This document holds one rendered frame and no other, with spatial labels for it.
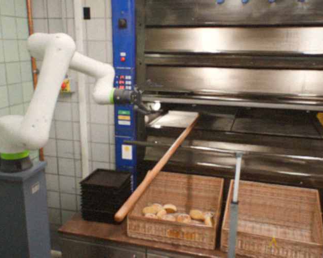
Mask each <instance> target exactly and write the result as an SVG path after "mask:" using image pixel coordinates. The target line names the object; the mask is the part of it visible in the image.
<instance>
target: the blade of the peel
mask: <svg viewBox="0 0 323 258"><path fill-rule="evenodd" d="M199 112H203V117H217V118H233V119H235V116H236V113H237V110H231V109H213V108H203V107H185V106H178V107H176V108H174V109H172V110H169V115H185V116H197V115H198V113H199Z"/></svg>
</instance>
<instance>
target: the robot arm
mask: <svg viewBox="0 0 323 258"><path fill-rule="evenodd" d="M26 49H27V51H28V52H29V54H30V55H31V56H32V57H34V58H36V59H39V60H42V61H43V64H42V69H41V73H40V75H39V79H38V83H37V86H36V87H35V91H34V94H33V96H32V99H31V102H30V105H29V107H28V109H27V112H26V114H25V115H24V117H23V116H19V115H8V116H4V117H0V171H1V172H4V173H18V172H21V171H26V170H29V169H31V168H32V167H33V162H32V161H31V159H30V156H29V150H30V151H35V150H38V149H41V148H42V147H43V146H45V144H47V142H48V139H49V133H50V126H51V121H52V116H53V111H54V107H55V104H56V101H57V98H58V95H59V92H60V88H61V86H62V83H63V80H64V77H65V74H66V71H67V69H71V70H75V71H78V72H81V73H84V74H86V75H87V76H90V77H93V78H95V85H94V90H93V94H92V97H93V100H94V102H95V103H96V104H98V105H108V104H115V105H125V104H133V105H134V108H133V109H134V110H137V111H139V112H141V113H142V114H144V115H146V116H147V117H149V116H150V114H151V113H152V114H155V113H156V112H163V111H164V110H149V109H148V108H147V107H146V106H145V105H144V104H143V103H142V102H141V101H142V94H141V93H142V92H143V91H144V90H146V89H147V88H148V87H149V86H150V87H154V88H163V87H164V85H157V83H151V81H150V79H149V80H146V81H144V82H142V83H140V84H136V85H134V86H133V87H134V91H127V90H126V89H115V88H112V85H113V80H114V75H115V73H114V69H113V68H112V67H111V66H110V65H108V64H105V63H101V62H100V61H97V60H94V59H91V58H89V57H87V56H85V55H83V54H81V53H79V52H77V51H76V46H75V42H74V41H73V39H72V38H71V37H70V36H68V35H67V34H64V33H56V34H44V33H35V34H32V35H31V36H30V37H28V39H27V41H26ZM145 83H148V84H147V85H146V86H145V87H144V88H142V89H141V90H140V91H137V90H136V89H138V87H139V86H141V85H143V84H145ZM137 104H138V105H140V106H141V107H142V108H144V109H145V110H146V111H144V110H142V109H140V108H138V107H137V106H136V105H137Z"/></svg>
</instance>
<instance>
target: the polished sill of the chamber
mask: <svg viewBox="0 0 323 258"><path fill-rule="evenodd" d="M186 129H187V127H178V126H164V125H150V124H148V125H146V132H154V133H167V134H180V135H181V134H182V133H183V132H184V131H185V130H186ZM188 135H193V136H206V137H219V138H232V139H245V140H252V141H264V142H278V143H291V144H304V145H317V146H323V138H319V137H305V136H290V135H276V134H262V133H248V132H235V131H220V130H206V129H198V128H193V129H191V131H190V132H189V134H188Z"/></svg>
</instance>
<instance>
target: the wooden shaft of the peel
mask: <svg viewBox="0 0 323 258"><path fill-rule="evenodd" d="M200 118H201V115H198V116H196V118H195V119H194V120H193V121H192V122H191V124H190V125H189V126H188V127H187V129H186V130H185V131H184V132H183V133H182V134H181V136H180V137H179V138H178V139H177V141H176V142H175V143H174V145H173V146H172V147H171V148H170V149H169V150H168V151H167V152H166V154H165V155H164V157H163V158H162V159H161V160H160V161H159V163H158V164H157V165H156V166H155V167H154V168H153V170H152V171H151V172H150V173H149V174H148V176H147V177H146V178H145V179H144V180H143V181H142V183H141V184H140V186H139V187H138V188H137V189H136V191H135V192H134V193H133V194H132V196H130V198H129V199H128V200H127V201H126V202H125V204H124V205H123V207H122V208H121V209H120V210H119V211H118V212H117V213H116V214H115V217H114V218H115V220H116V221H118V222H120V221H122V220H123V218H124V217H125V215H126V214H127V213H128V211H129V210H130V209H131V208H132V207H133V205H134V204H135V202H136V201H137V200H138V198H139V197H140V196H141V195H142V193H143V192H144V191H145V190H146V188H147V187H148V186H149V184H150V183H151V181H152V180H153V179H154V177H155V176H156V175H157V174H158V173H159V171H160V170H161V168H162V167H163V166H164V164H165V163H166V162H167V161H168V159H169V158H170V157H171V156H172V154H173V153H174V152H175V150H176V149H177V148H178V146H179V145H180V144H181V143H182V141H183V140H184V139H185V137H186V136H187V135H188V134H189V132H190V131H191V129H192V127H193V126H194V125H195V124H196V123H197V122H198V120H199V119H200Z"/></svg>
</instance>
